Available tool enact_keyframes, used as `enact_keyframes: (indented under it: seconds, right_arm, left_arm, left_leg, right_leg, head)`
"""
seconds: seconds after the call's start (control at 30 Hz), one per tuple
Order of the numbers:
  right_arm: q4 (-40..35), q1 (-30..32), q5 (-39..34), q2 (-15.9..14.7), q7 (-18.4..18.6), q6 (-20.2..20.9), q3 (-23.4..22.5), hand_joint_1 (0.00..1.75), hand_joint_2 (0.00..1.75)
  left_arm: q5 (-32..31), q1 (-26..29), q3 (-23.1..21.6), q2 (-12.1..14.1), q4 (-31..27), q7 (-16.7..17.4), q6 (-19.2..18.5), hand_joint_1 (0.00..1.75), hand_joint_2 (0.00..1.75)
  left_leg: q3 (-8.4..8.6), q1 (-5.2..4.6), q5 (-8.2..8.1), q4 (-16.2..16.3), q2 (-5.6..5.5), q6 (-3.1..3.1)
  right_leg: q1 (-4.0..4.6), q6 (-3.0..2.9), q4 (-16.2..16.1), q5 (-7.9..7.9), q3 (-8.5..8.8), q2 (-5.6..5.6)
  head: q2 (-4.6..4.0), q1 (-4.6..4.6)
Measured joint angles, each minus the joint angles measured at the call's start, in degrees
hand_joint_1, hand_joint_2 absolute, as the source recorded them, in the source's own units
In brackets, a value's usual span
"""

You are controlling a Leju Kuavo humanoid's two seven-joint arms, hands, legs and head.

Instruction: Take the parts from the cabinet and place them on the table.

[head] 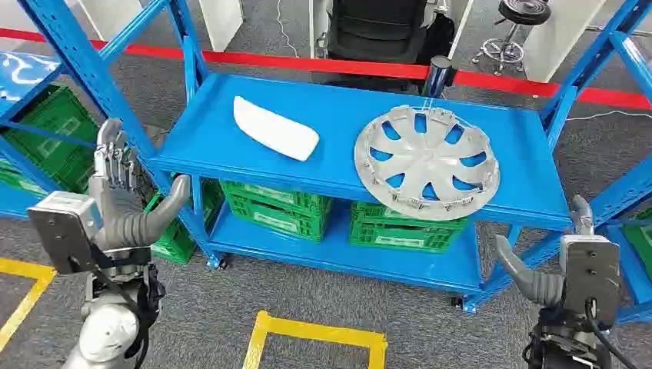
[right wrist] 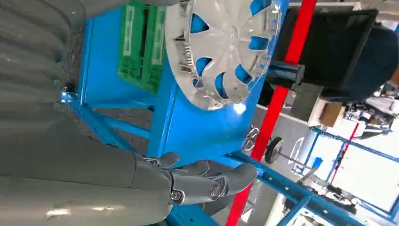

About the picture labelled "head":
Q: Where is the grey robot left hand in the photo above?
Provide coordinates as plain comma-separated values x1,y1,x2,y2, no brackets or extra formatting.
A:
88,118,192,251

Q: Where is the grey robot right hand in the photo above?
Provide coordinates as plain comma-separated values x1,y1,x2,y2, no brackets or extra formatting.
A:
494,194,595,309

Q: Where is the silver wheel hubcap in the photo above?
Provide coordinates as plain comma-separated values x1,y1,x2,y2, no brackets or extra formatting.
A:
354,104,502,222

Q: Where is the grey cloth bundle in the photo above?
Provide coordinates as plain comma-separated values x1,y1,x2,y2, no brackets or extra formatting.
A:
134,125,168,154

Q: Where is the blue metal shelf rack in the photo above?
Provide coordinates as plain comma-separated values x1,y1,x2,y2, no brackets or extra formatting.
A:
18,0,652,314
593,203,652,325
0,49,103,221

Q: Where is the white plastic trim part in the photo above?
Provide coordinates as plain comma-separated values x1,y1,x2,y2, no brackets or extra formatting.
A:
232,95,321,162

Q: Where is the white partition panel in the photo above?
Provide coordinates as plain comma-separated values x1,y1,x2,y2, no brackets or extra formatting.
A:
521,0,608,85
76,0,154,43
198,0,245,52

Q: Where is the yellow floor tape outline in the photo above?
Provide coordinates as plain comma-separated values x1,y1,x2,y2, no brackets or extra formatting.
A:
242,311,389,369

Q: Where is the red barrier belt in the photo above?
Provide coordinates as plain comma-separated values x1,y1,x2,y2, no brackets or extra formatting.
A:
0,28,652,111

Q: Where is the black round stool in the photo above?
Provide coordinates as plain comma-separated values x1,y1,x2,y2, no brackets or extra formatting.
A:
471,0,552,78

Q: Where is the white desk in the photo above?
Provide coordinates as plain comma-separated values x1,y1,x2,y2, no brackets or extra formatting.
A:
308,0,476,60

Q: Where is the black office chair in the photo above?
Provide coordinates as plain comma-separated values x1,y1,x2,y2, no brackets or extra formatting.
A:
325,0,456,67

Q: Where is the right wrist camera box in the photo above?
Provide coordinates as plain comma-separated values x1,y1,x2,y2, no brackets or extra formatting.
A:
559,234,623,331

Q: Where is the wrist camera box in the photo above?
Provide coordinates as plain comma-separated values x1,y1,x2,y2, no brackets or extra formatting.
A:
559,234,623,331
26,191,105,276

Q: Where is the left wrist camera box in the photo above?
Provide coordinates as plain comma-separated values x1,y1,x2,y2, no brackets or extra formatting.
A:
26,191,105,276

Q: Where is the white cable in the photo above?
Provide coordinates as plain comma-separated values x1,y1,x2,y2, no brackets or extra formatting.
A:
276,0,300,58
565,108,652,123

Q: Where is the black barrier post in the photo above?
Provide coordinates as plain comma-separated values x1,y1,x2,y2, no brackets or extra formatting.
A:
420,55,456,98

